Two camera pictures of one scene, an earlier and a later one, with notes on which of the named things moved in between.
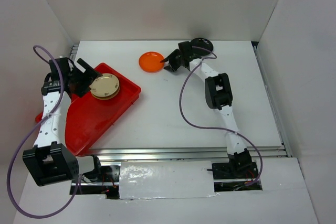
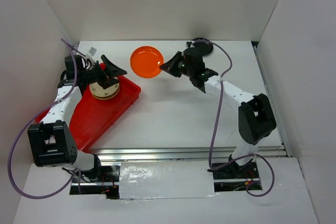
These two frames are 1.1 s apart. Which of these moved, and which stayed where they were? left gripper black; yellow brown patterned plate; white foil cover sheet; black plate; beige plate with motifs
Moved: left gripper black
Stayed: black plate; yellow brown patterned plate; beige plate with motifs; white foil cover sheet
